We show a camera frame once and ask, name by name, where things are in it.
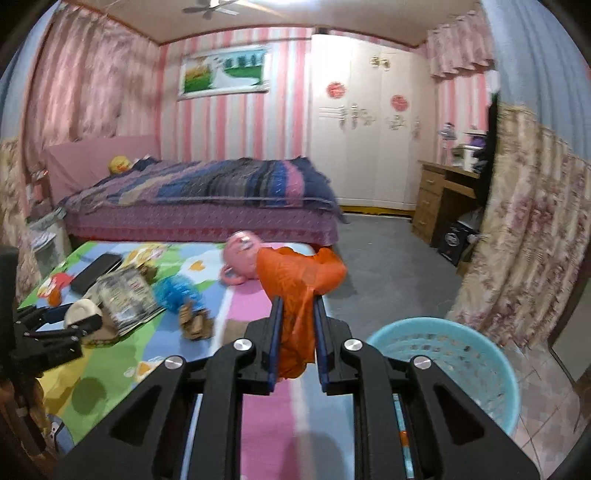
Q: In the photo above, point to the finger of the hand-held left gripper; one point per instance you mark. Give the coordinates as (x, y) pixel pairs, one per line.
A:
(69, 333)
(41, 315)

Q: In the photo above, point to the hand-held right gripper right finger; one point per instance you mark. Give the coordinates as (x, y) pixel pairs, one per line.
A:
(320, 341)

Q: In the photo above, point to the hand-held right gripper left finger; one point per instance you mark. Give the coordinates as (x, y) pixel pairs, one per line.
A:
(277, 341)

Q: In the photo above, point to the orange cloth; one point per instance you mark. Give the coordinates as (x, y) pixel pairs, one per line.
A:
(286, 281)

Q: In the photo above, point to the light blue plastic basket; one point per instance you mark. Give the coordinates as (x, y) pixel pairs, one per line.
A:
(461, 364)

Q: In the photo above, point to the white nightstand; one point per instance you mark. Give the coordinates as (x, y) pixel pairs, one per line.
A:
(46, 244)

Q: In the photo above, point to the colourful cartoon play mat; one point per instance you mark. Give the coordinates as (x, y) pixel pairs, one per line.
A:
(120, 369)

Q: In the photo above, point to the black flat case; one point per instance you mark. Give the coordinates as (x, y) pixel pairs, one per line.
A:
(94, 274)

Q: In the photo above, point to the glossy printed magazine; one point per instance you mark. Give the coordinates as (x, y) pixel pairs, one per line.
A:
(127, 295)

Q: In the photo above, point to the floral beige curtain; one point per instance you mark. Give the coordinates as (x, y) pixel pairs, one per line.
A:
(526, 221)
(14, 198)

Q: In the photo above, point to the pink mug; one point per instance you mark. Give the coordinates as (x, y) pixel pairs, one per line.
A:
(238, 261)

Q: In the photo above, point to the blue fluffy toy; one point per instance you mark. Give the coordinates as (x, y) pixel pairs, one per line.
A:
(178, 290)

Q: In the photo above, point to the pink headboard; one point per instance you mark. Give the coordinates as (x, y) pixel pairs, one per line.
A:
(83, 157)

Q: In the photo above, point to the yellow plush toy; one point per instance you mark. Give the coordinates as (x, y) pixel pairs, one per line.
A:
(120, 165)

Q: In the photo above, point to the bed with striped blanket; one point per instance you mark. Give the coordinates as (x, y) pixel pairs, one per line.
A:
(221, 182)

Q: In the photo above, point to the black bag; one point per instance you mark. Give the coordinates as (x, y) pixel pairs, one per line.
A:
(455, 240)

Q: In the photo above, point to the wooden desk with drawers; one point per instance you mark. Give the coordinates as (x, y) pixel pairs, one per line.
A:
(429, 198)

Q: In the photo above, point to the white wardrobe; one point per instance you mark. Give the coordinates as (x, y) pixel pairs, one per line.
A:
(364, 152)

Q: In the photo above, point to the pink curtain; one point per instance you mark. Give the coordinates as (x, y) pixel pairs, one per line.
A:
(87, 83)

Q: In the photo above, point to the white box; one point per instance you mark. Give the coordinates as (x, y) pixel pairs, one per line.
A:
(464, 157)

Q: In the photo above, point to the red round wardrobe sticker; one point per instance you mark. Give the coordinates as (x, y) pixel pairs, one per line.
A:
(399, 102)
(334, 90)

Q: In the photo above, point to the dark hanging clothes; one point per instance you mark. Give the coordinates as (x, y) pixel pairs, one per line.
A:
(489, 143)

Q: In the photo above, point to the pink curtain valance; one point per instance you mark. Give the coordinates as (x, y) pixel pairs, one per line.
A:
(457, 46)

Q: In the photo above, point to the ceiling fan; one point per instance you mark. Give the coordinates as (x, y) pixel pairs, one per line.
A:
(207, 8)

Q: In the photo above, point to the framed landscape wall picture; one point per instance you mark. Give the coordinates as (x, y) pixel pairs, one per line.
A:
(221, 71)

